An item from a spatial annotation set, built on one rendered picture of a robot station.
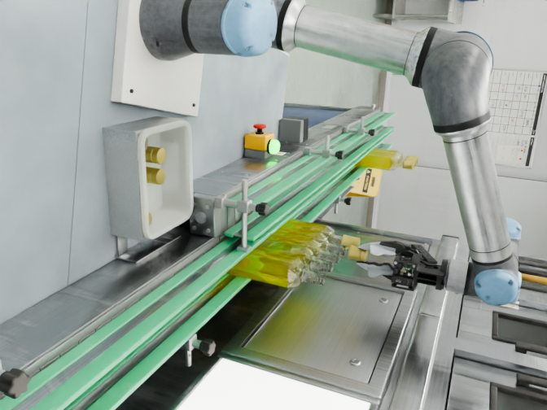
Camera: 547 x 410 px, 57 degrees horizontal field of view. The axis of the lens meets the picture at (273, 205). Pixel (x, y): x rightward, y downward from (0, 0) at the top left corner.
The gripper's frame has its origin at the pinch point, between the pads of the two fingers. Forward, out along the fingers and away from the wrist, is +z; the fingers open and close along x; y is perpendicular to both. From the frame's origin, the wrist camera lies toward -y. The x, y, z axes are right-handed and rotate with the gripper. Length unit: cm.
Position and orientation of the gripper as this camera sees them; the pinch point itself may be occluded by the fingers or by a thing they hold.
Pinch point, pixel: (363, 255)
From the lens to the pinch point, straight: 127.4
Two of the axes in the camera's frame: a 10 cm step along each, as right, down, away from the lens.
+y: -4.0, 2.8, -8.7
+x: -0.3, 9.5, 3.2
